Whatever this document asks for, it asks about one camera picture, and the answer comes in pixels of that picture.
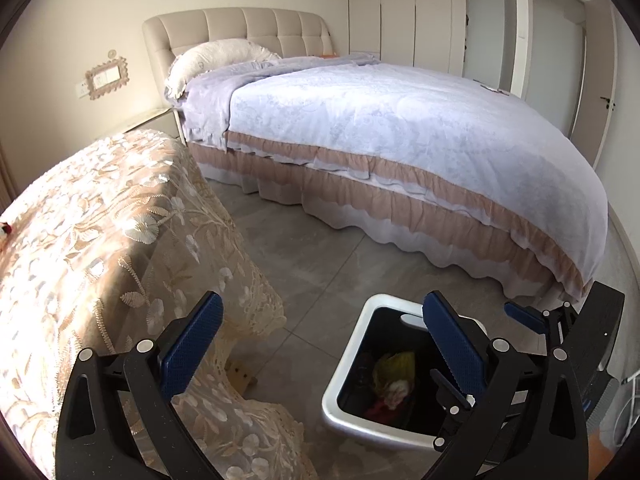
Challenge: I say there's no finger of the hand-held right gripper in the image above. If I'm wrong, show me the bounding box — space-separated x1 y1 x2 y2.
504 301 587 347

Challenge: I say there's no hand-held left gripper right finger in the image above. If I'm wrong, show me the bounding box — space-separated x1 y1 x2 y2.
421 291 590 480

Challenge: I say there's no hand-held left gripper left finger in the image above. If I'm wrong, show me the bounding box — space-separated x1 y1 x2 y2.
56 291 226 480

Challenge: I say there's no white plastic trash bin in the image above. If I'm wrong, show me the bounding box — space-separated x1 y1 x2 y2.
321 293 489 449

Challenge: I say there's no wooden table leg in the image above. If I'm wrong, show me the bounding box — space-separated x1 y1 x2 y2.
227 360 259 397

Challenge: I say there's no yellow crumpled wrapper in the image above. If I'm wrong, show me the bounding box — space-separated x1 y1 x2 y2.
372 351 418 387

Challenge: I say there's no white crumpled wrapper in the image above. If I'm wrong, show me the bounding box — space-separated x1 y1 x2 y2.
384 380 417 409

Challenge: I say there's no red crumpled wrapper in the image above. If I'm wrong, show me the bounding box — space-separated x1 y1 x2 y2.
362 399 402 424

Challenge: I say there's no lavender bed skirt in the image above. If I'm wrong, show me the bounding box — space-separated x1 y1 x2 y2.
191 142 568 307

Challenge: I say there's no bed with lavender quilt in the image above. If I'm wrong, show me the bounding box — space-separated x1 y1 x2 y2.
179 52 609 306

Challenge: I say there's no white nightstand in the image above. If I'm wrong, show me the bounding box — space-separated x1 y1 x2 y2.
96 107 182 145

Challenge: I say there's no white door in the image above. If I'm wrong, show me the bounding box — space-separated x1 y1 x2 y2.
520 0 617 137

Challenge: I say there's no white lace pillow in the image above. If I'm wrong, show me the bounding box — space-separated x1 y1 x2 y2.
164 40 284 107

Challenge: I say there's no beige upholstered bed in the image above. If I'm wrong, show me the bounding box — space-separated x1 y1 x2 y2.
142 7 342 143

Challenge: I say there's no white wardrobe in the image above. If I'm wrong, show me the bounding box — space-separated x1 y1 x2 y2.
347 0 469 79

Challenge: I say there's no white cable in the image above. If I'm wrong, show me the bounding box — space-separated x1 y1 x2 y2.
616 374 640 442

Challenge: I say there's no wall switch with lace frame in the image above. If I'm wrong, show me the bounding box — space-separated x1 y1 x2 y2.
86 58 130 103

